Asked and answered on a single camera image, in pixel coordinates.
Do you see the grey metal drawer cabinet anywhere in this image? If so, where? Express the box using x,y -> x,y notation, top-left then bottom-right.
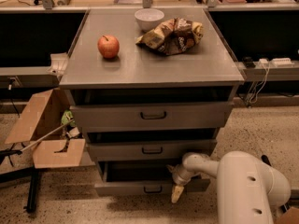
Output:
59,7 -> 245,185

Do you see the thin white rod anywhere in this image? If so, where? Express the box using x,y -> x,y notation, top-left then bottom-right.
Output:
20,119 -> 74,153

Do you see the grey middle drawer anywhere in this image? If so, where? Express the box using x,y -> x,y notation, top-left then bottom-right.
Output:
87,139 -> 217,161

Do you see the crumpled chip bag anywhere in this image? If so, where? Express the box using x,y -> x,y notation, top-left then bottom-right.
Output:
135,18 -> 204,56

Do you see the white power strip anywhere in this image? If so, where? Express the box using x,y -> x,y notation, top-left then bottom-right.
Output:
271,58 -> 293,67

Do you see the black stand leg left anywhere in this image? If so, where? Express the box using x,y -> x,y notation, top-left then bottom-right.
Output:
0,166 -> 39,214

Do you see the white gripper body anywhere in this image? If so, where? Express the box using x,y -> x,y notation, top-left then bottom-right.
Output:
171,164 -> 194,186

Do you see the white bowl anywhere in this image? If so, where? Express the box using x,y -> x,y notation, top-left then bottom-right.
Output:
135,8 -> 164,32

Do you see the white plastic bracket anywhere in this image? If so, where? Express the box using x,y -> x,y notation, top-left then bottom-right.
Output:
48,52 -> 69,76

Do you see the grey drawer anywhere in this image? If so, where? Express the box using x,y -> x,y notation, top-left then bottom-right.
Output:
71,102 -> 233,133
87,139 -> 217,161
94,160 -> 211,198

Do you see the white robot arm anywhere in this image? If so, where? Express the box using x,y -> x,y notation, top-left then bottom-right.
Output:
167,151 -> 291,224

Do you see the grey bottom drawer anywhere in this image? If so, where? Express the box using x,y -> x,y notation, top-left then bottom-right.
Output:
94,160 -> 211,198

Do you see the grey top drawer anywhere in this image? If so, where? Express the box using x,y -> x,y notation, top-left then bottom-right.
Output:
71,102 -> 233,133

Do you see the red apple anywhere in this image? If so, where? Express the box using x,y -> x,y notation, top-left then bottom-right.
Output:
97,35 -> 120,59

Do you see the open cardboard box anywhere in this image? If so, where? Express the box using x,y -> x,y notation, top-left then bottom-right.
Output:
5,89 -> 85,169

